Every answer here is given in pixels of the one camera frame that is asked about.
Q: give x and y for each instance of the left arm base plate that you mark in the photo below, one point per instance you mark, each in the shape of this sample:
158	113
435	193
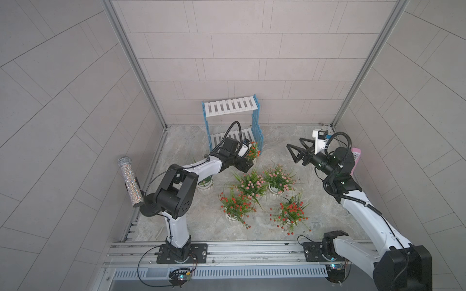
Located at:
191	253

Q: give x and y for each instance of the left controller board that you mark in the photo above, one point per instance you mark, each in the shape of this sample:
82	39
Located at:
179	277

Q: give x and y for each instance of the right controller board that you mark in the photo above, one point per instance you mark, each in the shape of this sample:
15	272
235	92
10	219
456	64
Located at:
337	273

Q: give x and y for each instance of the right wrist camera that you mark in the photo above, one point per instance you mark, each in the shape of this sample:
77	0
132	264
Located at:
321	137

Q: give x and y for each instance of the controller board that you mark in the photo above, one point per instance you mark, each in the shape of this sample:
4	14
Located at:
337	273
179	277

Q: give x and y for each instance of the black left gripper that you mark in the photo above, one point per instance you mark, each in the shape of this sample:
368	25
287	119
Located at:
246	167

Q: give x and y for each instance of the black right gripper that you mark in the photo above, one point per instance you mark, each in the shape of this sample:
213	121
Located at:
304	154

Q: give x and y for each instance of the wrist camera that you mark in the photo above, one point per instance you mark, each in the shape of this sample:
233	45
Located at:
245	148
321	137

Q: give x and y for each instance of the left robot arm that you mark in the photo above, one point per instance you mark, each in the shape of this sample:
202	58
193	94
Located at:
175	193

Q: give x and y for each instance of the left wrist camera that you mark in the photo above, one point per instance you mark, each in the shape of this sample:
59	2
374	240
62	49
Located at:
245	148

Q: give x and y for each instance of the silver glitter cylinder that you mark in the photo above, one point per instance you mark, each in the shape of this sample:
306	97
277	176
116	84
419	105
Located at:
131	183

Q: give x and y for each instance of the red flower pot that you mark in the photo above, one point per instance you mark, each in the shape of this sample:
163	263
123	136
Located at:
253	152
290	215
237	207

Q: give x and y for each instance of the pink flower pot middle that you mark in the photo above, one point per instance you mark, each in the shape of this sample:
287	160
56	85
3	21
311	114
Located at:
252	185

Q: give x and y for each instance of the pink flower pot right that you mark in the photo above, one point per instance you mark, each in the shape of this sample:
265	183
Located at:
278	180

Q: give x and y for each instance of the blue white wooden rack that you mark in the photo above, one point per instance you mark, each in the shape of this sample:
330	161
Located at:
219	114

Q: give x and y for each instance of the pink metronome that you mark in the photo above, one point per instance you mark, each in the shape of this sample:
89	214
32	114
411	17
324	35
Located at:
356	155

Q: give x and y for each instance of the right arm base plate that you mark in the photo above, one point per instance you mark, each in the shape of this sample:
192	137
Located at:
314	253

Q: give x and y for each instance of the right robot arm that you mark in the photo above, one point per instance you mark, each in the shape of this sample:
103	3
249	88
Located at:
396	264

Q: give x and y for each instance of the aluminium rail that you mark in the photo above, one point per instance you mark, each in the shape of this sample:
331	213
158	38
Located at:
225	260

